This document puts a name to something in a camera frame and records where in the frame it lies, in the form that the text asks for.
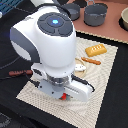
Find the small grey saucepan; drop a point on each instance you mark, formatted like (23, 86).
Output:
(74, 10)

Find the knife with wooden handle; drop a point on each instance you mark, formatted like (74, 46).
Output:
(91, 61)

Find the large grey pot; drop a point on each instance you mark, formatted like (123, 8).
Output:
(94, 15)

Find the yellow toy bread loaf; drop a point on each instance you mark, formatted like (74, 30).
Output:
(95, 50)

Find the woven beige placemat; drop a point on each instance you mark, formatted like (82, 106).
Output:
(73, 113)

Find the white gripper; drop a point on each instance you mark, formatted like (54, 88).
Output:
(56, 82)

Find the round beige plate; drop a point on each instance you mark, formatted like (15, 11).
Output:
(83, 73)

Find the beige bowl on burner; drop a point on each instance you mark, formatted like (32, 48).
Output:
(124, 16)

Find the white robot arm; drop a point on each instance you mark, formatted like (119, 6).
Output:
(48, 39)

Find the red toy tomato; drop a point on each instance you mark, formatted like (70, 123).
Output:
(64, 97)

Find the brown toy sausage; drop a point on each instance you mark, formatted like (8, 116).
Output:
(22, 72)

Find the brown wooden tray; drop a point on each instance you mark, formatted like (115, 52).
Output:
(110, 29)

